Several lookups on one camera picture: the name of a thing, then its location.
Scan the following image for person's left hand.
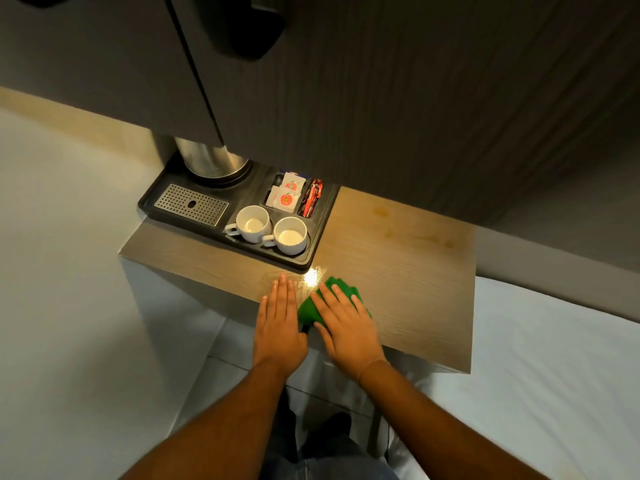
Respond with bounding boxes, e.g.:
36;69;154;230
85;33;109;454
252;274;309;375

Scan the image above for person's right hand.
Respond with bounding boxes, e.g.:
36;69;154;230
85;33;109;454
310;282;389;381

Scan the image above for green cleaning cloth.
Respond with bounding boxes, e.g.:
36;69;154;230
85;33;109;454
297;276;372;334

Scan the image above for person's left forearm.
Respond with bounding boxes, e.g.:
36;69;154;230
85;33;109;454
119;359;302;480

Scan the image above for person's right forearm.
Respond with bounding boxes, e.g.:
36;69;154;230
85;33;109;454
357;361;551;480

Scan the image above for white ceramic cup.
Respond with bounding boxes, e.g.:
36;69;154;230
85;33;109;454
262;216;310;257
224;205;274;244

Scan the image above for person's dark shoe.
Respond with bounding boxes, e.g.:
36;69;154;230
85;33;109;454
304;412;354;446

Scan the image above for red and orange stick sachets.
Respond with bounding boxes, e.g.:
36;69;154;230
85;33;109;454
298;179;325;219

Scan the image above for black plastic serving tray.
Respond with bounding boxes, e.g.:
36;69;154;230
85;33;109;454
137;152;342;273

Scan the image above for person's blue jeans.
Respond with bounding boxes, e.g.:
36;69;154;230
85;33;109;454
260;390;401;480

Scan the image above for perforated metal drip grate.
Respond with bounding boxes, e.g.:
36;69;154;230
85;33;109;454
153;183;230;228

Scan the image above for stainless steel kettle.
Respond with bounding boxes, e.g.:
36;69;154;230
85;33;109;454
173;136;251;188

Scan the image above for white bed mattress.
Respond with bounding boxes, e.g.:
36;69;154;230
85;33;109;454
385;276;640;480

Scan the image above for black hanging object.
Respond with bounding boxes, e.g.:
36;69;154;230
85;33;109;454
209;0;289;62

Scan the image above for grey cabinet door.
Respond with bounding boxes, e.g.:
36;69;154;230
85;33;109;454
0;0;224;147

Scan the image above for thin wrist bracelet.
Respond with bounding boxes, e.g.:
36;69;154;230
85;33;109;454
356;358;391;386

